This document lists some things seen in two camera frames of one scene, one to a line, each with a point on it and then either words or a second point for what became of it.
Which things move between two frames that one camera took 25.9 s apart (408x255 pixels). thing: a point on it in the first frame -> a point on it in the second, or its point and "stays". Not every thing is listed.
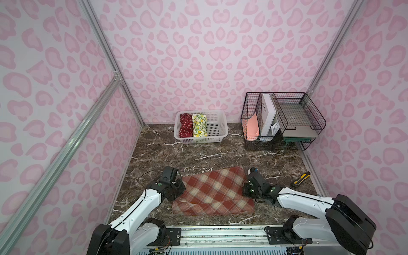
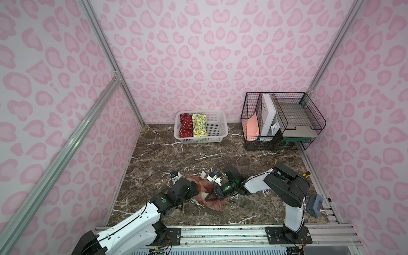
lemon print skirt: x=200 y=125 stays
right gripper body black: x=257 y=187 -> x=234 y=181
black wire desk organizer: x=279 y=121 stays
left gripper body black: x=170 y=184 -> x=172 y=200
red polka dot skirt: x=186 y=129 stays
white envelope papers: x=274 y=128 stays
